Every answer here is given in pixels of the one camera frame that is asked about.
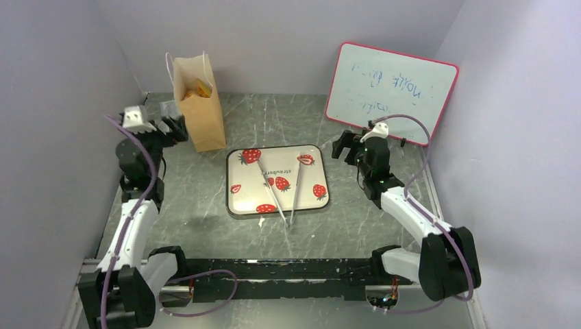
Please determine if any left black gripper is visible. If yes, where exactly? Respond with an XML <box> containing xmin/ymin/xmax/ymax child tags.
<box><xmin>120</xmin><ymin>116</ymin><xmax>187</xmax><ymax>178</ymax></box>

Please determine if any brown paper bag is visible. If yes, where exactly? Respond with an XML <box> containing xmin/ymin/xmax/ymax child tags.
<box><xmin>164</xmin><ymin>52</ymin><xmax>227</xmax><ymax>152</ymax></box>

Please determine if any fake orange bread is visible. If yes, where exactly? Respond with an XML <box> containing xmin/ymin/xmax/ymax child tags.
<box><xmin>184</xmin><ymin>79</ymin><xmax>212</xmax><ymax>99</ymax></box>

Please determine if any strawberry pattern tray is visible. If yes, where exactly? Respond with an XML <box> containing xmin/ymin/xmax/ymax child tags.
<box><xmin>225</xmin><ymin>145</ymin><xmax>330</xmax><ymax>217</ymax></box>

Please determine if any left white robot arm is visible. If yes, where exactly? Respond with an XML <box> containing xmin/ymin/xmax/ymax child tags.
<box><xmin>77</xmin><ymin>117</ymin><xmax>190</xmax><ymax>328</ymax></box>

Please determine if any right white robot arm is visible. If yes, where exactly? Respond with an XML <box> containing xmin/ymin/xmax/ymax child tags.
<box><xmin>332</xmin><ymin>130</ymin><xmax>482</xmax><ymax>302</ymax></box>

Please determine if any clear plastic wrapper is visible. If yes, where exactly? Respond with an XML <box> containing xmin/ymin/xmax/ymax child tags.
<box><xmin>160</xmin><ymin>100</ymin><xmax>181</xmax><ymax>121</ymax></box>

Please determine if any pink framed whiteboard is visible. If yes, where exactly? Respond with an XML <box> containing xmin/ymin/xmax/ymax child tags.
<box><xmin>325</xmin><ymin>42</ymin><xmax>460</xmax><ymax>146</ymax></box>

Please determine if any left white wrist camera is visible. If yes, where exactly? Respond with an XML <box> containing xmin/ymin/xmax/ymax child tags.
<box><xmin>122</xmin><ymin>106</ymin><xmax>156</xmax><ymax>134</ymax></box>

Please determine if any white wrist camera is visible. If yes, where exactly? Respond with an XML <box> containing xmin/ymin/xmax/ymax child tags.
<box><xmin>360</xmin><ymin>122</ymin><xmax>389</xmax><ymax>143</ymax></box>
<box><xmin>122</xmin><ymin>106</ymin><xmax>156</xmax><ymax>134</ymax></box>

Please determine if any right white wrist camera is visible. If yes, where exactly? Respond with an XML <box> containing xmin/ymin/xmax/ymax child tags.
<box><xmin>360</xmin><ymin>122</ymin><xmax>389</xmax><ymax>143</ymax></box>

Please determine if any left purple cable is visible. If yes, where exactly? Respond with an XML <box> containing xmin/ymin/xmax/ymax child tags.
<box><xmin>99</xmin><ymin>115</ymin><xmax>238</xmax><ymax>329</ymax></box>

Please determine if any purple cable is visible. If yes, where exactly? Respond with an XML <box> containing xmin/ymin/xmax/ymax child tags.
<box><xmin>369</xmin><ymin>114</ymin><xmax>475</xmax><ymax>315</ymax></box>
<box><xmin>99</xmin><ymin>115</ymin><xmax>238</xmax><ymax>329</ymax></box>

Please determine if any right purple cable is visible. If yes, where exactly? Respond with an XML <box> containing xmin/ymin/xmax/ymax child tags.
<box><xmin>369</xmin><ymin>114</ymin><xmax>475</xmax><ymax>315</ymax></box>

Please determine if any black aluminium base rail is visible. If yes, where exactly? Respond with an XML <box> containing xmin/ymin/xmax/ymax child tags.
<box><xmin>75</xmin><ymin>258</ymin><xmax>478</xmax><ymax>303</ymax></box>

